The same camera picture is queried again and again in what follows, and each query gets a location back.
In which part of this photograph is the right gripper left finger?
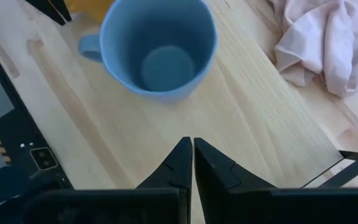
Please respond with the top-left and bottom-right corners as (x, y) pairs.
(22, 136), (194, 224)

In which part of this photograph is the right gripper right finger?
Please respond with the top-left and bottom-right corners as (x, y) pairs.
(193, 137), (358, 224)

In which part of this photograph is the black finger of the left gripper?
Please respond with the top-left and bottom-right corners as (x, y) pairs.
(25, 0), (73, 26)

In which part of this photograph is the yellow cup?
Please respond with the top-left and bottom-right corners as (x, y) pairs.
(64, 0), (115, 23)

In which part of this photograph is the blue mug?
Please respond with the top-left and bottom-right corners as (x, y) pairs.
(78, 0), (219, 103)

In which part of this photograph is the black controller box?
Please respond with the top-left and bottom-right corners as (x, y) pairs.
(0, 108), (62, 187)

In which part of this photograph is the pink cloth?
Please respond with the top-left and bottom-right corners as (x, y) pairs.
(265, 0), (358, 99)

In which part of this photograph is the black table edge frame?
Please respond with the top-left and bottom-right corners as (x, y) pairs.
(0, 32), (75, 191)

